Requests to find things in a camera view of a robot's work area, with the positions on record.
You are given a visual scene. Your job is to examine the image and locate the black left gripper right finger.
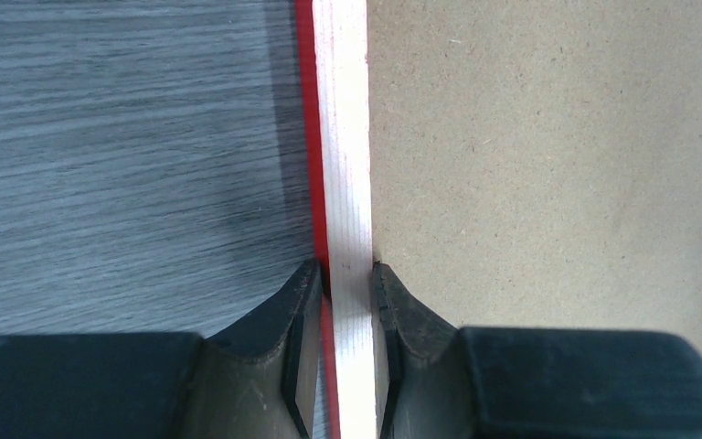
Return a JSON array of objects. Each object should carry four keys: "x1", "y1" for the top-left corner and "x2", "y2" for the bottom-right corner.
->
[{"x1": 371, "y1": 262, "x2": 702, "y2": 438}]

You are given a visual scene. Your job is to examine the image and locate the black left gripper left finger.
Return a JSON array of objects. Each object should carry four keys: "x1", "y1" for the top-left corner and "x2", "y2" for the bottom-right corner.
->
[{"x1": 0, "y1": 260, "x2": 322, "y2": 438}]

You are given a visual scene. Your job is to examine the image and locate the red picture frame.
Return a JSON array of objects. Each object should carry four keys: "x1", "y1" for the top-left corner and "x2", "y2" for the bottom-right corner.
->
[{"x1": 294, "y1": 1, "x2": 702, "y2": 438}]

